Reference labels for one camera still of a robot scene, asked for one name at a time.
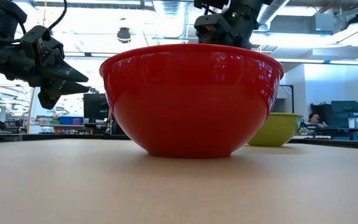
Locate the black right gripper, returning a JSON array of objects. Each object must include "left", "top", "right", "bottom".
[{"left": 193, "top": 14, "right": 234, "bottom": 45}]

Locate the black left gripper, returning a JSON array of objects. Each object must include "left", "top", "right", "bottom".
[{"left": 19, "top": 26, "right": 91, "bottom": 110}]

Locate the large red bowl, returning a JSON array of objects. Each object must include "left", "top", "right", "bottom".
[{"left": 99, "top": 43, "right": 285, "bottom": 159}]

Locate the green bowl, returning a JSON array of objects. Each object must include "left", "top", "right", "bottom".
[{"left": 247, "top": 112, "right": 303, "bottom": 147}]

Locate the blue storage bin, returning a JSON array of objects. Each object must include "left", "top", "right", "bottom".
[{"left": 58, "top": 116, "right": 84, "bottom": 126}]

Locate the black computer monitor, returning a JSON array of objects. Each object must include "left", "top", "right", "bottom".
[{"left": 83, "top": 93, "right": 111, "bottom": 121}]

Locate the seated person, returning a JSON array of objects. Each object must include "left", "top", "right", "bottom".
[{"left": 306, "top": 112, "right": 328, "bottom": 129}]

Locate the dark blue equipment panel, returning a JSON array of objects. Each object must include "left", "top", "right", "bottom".
[{"left": 330, "top": 100, "right": 358, "bottom": 128}]

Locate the black table edge rail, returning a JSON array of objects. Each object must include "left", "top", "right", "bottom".
[{"left": 0, "top": 133, "right": 358, "bottom": 151}]

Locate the silver ceiling duct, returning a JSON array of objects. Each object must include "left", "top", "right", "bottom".
[{"left": 255, "top": 0, "right": 292, "bottom": 26}]

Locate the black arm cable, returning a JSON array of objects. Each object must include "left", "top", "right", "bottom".
[{"left": 46, "top": 0, "right": 68, "bottom": 32}]

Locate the ceiling dome camera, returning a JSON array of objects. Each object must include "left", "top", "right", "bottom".
[{"left": 116, "top": 27, "right": 132, "bottom": 44}]

